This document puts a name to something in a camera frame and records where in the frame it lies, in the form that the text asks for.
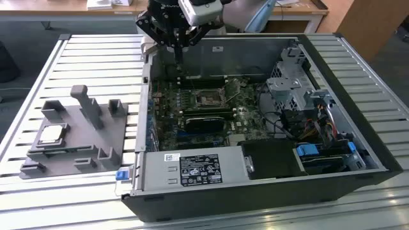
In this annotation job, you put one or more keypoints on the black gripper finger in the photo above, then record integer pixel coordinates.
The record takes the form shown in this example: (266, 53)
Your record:
(150, 26)
(205, 33)

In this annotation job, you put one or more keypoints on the silver CPU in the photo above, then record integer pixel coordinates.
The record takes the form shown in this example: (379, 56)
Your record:
(51, 133)

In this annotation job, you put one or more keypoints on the CPU socket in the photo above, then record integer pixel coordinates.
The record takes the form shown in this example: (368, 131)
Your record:
(210, 100)

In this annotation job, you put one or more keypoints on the grey case latch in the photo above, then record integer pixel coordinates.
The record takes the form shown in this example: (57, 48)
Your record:
(146, 48)

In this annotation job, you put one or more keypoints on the white box with dark print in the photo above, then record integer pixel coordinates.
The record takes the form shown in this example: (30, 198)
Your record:
(126, 2)

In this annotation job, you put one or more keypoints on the plain white box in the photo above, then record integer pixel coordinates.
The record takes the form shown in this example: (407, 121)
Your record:
(99, 4)

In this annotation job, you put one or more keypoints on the black RAM slot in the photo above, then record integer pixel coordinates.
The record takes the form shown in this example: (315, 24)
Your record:
(189, 84)
(187, 80)

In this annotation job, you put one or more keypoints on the white papers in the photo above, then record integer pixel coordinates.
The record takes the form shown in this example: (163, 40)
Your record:
(289, 2)

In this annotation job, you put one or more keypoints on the black RAM stick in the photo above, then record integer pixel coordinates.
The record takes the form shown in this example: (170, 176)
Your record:
(209, 114)
(209, 110)

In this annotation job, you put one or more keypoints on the light wooden desk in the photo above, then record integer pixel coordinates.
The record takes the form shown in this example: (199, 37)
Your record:
(49, 11)

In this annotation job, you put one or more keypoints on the silver metal drive cage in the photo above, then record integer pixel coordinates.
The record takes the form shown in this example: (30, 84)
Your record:
(282, 91)

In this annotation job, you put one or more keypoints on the green motherboard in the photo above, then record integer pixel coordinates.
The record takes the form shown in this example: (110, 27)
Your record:
(246, 115)

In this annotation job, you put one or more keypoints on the black graphics card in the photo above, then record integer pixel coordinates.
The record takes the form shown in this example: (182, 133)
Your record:
(205, 124)

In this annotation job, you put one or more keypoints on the silver chipset heatsink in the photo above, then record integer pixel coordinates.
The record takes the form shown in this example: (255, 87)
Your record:
(238, 140)

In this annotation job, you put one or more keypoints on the wooden cabinet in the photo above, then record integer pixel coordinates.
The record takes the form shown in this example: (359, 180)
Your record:
(367, 24)

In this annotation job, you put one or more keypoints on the grey parts rack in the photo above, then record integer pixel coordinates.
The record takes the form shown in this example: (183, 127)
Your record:
(77, 141)

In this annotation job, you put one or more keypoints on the black plastic shroud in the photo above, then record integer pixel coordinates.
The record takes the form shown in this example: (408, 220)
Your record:
(273, 158)

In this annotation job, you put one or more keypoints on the silver power supply unit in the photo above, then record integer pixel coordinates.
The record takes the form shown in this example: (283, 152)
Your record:
(154, 167)

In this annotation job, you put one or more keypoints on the blue disk carrier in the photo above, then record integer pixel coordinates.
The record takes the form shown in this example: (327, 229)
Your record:
(307, 150)

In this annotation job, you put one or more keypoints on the green RAM stick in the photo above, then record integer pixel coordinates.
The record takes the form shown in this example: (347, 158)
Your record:
(58, 152)

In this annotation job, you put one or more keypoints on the blue power supply latch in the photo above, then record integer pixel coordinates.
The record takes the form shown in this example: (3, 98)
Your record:
(123, 174)

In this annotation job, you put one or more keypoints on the black hard disk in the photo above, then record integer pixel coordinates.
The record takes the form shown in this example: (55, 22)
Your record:
(323, 163)

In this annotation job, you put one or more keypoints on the blue plastic clip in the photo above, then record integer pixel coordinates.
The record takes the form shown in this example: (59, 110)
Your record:
(351, 146)

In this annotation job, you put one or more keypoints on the black PC case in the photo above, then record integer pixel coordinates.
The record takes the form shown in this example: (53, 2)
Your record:
(225, 201)

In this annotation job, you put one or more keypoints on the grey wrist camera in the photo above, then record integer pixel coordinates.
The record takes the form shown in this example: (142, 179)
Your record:
(199, 10)

